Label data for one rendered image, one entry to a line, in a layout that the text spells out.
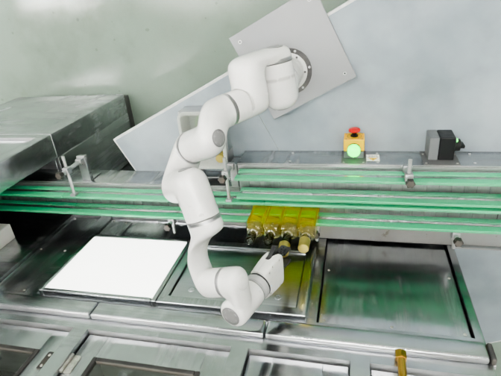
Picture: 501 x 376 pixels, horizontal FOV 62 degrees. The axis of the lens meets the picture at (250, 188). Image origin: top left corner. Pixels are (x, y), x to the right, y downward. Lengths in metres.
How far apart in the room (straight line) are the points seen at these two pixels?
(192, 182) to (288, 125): 0.68
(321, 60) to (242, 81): 0.44
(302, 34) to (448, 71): 0.48
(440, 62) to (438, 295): 0.73
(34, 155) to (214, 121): 1.09
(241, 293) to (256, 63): 0.57
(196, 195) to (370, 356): 0.62
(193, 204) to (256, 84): 0.35
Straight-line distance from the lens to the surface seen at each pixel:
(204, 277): 1.07
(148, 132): 1.75
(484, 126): 1.61
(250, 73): 1.09
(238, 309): 1.05
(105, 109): 2.36
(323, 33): 1.46
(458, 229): 1.52
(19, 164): 1.87
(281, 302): 1.31
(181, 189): 0.98
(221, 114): 1.01
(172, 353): 1.28
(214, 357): 1.24
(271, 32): 1.47
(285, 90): 1.18
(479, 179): 1.47
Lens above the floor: 2.21
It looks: 59 degrees down
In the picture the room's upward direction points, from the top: 154 degrees counter-clockwise
